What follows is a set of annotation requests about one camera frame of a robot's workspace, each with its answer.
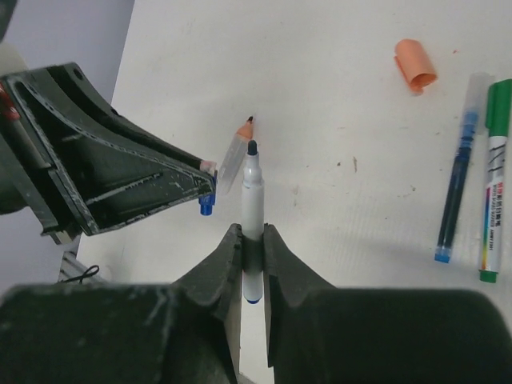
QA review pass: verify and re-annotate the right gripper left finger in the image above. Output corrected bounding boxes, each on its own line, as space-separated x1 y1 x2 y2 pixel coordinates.
1 224 242 383

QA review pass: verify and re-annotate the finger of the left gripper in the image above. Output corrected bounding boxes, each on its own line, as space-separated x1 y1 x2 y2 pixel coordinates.
46 62 216 174
1 71 214 236

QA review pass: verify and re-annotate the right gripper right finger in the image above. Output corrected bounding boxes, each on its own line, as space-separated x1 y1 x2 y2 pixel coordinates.
263 225 511 383

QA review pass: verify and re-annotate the blue pen cap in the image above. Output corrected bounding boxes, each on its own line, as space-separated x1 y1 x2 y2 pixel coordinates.
198 173 217 216

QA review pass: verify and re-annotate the orange tip marker pen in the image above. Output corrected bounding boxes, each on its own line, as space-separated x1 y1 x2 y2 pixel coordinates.
217 116 254 195

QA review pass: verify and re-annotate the white pen blue end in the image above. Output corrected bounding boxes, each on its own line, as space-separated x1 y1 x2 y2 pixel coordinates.
241 140 265 304

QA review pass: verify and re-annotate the blue gel pen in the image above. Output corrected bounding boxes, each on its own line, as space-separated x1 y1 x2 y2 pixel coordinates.
434 71 495 264

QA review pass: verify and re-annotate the dark green pen cap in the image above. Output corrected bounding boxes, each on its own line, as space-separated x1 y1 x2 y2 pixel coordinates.
486 78 512 137

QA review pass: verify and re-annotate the white pen dark green end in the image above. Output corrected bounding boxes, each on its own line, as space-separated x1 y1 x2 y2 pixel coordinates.
478 78 512 284

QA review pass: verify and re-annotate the clear pen cap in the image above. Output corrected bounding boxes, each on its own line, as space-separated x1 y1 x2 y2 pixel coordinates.
461 73 494 135

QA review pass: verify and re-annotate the orange pen cap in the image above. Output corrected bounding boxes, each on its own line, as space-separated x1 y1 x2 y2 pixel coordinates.
394 38 438 95

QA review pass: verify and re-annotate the aluminium mounting rail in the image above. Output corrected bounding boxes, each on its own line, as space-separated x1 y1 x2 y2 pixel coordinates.
57 251 112 285

